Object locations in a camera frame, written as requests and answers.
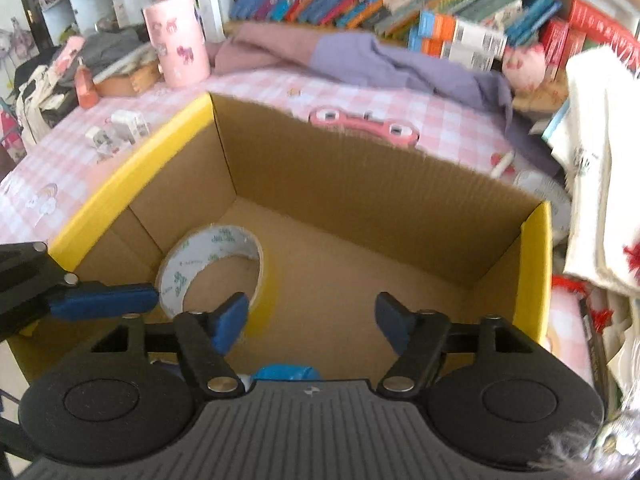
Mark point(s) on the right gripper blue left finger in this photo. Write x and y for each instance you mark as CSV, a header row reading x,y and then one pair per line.
x,y
204,340

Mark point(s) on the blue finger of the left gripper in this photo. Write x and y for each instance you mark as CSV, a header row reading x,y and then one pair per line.
x,y
92,300

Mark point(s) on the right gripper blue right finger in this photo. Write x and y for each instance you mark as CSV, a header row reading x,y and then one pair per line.
x,y
419,340

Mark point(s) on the white staples box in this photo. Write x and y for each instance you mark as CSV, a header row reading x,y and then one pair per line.
x,y
130,126

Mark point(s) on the blue crumpled wrapper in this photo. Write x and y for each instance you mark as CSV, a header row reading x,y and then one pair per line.
x,y
287,373

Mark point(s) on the yellow tape roll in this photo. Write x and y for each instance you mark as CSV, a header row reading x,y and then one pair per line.
x,y
212,263

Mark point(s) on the pink checkered tablecloth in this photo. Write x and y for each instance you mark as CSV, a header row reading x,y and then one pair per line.
x,y
59,175

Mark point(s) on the small white plug box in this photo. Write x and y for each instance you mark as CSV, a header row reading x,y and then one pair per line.
x,y
103,142

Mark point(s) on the yellow cardboard box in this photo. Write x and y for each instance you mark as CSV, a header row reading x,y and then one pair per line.
x,y
342,218

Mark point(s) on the white canvas tote bag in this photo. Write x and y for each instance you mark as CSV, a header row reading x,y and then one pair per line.
x,y
41,104

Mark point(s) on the orange pink bottle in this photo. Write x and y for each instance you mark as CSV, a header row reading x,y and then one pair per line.
x,y
86,92

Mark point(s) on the pink glasses toy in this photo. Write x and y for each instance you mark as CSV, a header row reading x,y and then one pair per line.
x,y
393,131

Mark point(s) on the wooden chess board box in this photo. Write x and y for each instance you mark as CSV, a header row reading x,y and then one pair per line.
x,y
130,85

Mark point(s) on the grey clothing pile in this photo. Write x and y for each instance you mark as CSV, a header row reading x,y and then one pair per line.
x,y
100,51

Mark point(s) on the white embroidered cloth bag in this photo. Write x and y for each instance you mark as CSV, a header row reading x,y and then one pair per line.
x,y
595,138

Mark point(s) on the orange white box lower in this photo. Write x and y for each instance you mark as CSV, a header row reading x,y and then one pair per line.
x,y
456,53

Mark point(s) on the orange white box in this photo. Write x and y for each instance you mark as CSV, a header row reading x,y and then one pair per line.
x,y
456,53
448,28

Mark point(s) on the pink pig plush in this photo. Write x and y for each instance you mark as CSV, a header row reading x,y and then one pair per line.
x,y
524,67

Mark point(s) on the pink cylindrical container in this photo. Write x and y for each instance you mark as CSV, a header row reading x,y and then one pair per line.
x,y
177,37

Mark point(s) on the pink purple cloth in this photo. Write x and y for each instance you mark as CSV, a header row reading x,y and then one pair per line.
x,y
360,59

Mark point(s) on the orange white box upper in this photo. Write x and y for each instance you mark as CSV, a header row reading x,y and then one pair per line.
x,y
448,28

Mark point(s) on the red thick dictionary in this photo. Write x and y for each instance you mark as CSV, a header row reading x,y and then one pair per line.
x,y
602,29

